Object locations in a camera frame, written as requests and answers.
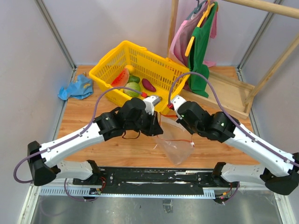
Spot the yellow plastic basket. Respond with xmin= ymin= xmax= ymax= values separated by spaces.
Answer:
xmin=89 ymin=41 xmax=189 ymax=114

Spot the green cabbage toy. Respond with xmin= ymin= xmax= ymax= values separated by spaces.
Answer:
xmin=123 ymin=82 xmax=141 ymax=98

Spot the wooden clothes rack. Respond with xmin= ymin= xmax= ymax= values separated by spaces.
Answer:
xmin=180 ymin=0 xmax=299 ymax=119

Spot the clear zip top bag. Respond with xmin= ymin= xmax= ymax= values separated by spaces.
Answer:
xmin=155 ymin=114 xmax=195 ymax=165

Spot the green shirt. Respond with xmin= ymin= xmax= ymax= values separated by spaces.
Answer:
xmin=188 ymin=2 xmax=218 ymax=98

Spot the grey clothes hanger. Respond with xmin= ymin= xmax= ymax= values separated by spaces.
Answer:
xmin=186 ymin=0 xmax=207 ymax=20

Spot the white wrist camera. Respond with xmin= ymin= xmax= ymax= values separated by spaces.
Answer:
xmin=168 ymin=95 xmax=186 ymax=111
xmin=143 ymin=95 xmax=162 ymax=115

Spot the yellow lemon toy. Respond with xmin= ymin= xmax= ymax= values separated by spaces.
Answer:
xmin=125 ymin=65 xmax=135 ymax=74

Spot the yellow clothes hanger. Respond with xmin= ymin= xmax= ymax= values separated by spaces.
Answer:
xmin=184 ymin=1 xmax=216 ymax=57

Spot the watermelon slice toy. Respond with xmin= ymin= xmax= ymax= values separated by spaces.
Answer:
xmin=111 ymin=68 xmax=129 ymax=87

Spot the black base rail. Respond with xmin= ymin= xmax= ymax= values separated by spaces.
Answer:
xmin=72 ymin=167 xmax=236 ymax=197

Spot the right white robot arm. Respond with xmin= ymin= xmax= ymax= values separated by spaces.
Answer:
xmin=172 ymin=97 xmax=299 ymax=195

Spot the pink shirt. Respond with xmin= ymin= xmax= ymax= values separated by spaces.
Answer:
xmin=169 ymin=1 xmax=217 ymax=67

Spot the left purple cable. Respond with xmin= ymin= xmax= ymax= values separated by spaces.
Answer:
xmin=13 ymin=87 xmax=148 ymax=184

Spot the purple eggplant toy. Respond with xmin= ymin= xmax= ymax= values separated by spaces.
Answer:
xmin=142 ymin=78 xmax=157 ymax=92

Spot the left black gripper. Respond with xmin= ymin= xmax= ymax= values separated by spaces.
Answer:
xmin=125 ymin=109 xmax=164 ymax=136

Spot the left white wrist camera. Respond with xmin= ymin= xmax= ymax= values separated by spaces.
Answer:
xmin=143 ymin=95 xmax=162 ymax=115

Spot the blue cloth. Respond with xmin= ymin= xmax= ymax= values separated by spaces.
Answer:
xmin=57 ymin=74 xmax=93 ymax=100

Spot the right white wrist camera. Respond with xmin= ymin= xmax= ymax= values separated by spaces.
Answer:
xmin=168 ymin=95 xmax=186 ymax=111

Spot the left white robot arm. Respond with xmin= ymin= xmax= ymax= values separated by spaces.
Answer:
xmin=28 ymin=96 xmax=163 ymax=186

